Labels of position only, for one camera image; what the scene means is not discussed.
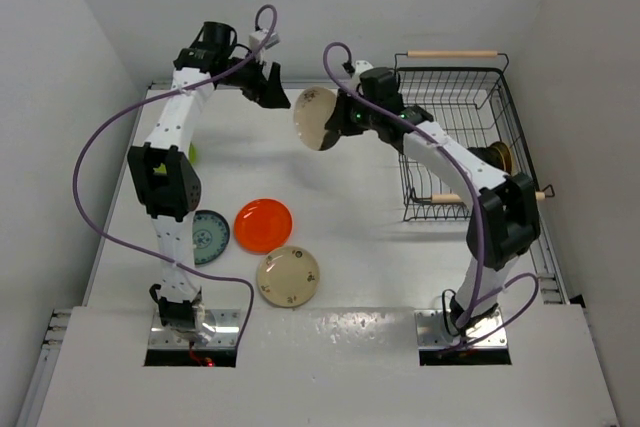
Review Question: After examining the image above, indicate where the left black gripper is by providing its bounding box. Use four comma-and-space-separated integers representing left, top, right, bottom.
216, 48, 288, 108

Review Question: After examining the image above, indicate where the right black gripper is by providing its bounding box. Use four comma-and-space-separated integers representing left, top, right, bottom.
329, 86, 382, 135

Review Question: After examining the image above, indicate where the cream plate with black patch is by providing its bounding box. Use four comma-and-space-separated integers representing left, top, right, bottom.
293, 86, 339, 151

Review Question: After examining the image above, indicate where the green plate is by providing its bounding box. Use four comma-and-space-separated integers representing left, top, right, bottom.
188, 143, 198, 164

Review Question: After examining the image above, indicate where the yellow patterned plate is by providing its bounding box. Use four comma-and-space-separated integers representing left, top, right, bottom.
490, 141, 514, 174

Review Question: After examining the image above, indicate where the blue patterned plate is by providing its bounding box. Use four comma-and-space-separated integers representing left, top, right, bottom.
192, 210, 230, 266

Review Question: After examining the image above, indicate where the cream plate with flowers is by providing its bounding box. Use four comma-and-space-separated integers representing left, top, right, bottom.
256, 245, 320, 308

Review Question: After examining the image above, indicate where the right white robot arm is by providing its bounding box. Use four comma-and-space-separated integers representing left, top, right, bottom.
325, 61, 541, 333

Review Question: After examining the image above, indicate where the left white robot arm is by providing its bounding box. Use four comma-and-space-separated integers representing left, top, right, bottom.
127, 22, 290, 340

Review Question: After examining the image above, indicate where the orange plate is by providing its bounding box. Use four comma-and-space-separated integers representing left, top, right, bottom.
233, 198, 294, 254

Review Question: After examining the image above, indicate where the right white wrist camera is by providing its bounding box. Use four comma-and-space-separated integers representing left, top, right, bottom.
342, 60, 374, 79

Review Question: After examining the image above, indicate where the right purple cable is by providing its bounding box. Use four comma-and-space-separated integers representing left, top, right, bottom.
322, 41, 541, 356

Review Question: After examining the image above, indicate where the purple cable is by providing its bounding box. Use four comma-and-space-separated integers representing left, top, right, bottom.
72, 4, 280, 348
322, 41, 541, 356

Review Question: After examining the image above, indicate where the black wire dish rack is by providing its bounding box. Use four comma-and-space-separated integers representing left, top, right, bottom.
394, 49, 555, 222

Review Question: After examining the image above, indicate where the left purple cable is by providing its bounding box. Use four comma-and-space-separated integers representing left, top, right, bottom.
72, 4, 280, 348

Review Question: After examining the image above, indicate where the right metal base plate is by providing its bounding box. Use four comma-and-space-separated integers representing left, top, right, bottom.
414, 309, 508, 350

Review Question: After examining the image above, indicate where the metal base plate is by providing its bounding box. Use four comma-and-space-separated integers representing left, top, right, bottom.
414, 309, 508, 350
147, 309, 240, 351

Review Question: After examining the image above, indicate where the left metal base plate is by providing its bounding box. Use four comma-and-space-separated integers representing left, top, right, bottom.
147, 309, 240, 351

